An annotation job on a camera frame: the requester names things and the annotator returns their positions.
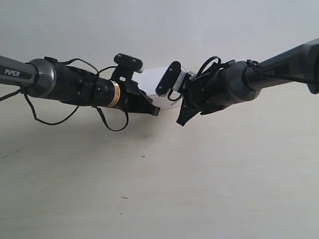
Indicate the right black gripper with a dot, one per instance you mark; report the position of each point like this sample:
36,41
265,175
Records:
194,97

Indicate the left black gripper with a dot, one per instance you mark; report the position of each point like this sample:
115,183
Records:
124,95

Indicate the white lidded plastic container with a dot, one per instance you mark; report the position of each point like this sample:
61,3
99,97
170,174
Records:
148,81

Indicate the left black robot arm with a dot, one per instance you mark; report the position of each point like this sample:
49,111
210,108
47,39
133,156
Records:
51,79

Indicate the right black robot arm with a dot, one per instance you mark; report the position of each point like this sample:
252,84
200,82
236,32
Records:
217,85

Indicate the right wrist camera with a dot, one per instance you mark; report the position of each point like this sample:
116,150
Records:
173,79

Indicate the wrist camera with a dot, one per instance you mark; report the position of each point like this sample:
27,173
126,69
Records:
126,66
173,79

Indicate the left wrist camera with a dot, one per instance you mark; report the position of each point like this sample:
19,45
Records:
126,66

